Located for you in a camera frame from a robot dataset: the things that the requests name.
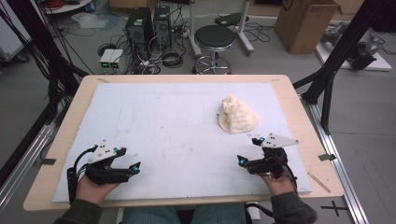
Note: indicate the person's right hand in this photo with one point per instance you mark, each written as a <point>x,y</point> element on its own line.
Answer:
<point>280,186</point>

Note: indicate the black tape cross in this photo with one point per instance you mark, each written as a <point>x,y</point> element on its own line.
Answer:
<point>334,207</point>

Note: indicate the black metal frame strut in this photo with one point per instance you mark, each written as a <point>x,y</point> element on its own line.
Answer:
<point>339,56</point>

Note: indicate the flat black device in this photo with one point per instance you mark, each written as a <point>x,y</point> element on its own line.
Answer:
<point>230,19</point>

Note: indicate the clear plastic bag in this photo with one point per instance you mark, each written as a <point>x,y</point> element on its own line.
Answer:
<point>90,20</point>

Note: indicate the brown cardboard box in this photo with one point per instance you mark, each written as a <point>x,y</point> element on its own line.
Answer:
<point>303,26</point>

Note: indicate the aluminium rail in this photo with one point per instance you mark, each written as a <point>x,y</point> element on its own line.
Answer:
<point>25,161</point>
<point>339,174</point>

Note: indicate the white metal table frame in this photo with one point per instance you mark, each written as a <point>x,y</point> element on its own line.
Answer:
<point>246,34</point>

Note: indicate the cream muslin cloth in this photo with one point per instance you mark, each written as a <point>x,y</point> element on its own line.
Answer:
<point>238,116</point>

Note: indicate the slim black computer tower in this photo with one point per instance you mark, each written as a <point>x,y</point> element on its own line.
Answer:
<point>162,26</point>

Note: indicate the person's left hand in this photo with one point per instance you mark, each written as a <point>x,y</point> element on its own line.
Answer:
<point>91,191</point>

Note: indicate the thin wooden stick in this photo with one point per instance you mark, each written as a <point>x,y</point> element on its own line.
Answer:
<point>319,182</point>

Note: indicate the person's right leg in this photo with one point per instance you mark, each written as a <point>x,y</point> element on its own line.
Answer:
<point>219,214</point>

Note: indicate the white power supply unit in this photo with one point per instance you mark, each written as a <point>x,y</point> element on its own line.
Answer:
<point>116,59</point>
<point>106,59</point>

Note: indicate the white foam mat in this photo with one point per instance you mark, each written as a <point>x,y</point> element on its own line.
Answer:
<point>174,124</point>

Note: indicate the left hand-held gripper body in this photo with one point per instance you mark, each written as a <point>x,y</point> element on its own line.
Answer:
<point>106,174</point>

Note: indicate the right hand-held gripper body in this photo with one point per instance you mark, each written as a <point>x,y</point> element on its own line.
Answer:
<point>271,165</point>

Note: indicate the round white table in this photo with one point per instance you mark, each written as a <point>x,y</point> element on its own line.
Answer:
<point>68,6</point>

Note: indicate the white board with grey device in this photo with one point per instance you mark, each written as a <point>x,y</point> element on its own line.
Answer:
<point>358,53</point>

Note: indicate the large black computer tower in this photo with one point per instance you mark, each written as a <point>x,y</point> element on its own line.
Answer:
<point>139,29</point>

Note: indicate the person's left leg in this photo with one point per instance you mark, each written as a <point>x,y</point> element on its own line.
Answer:
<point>149,216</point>

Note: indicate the person's leg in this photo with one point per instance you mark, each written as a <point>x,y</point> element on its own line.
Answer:
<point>149,216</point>
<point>219,214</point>

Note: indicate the black round stool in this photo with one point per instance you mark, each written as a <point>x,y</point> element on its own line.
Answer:
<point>214,36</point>

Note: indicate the black tape piece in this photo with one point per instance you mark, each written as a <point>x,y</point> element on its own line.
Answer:
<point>48,161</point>
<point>327,157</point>

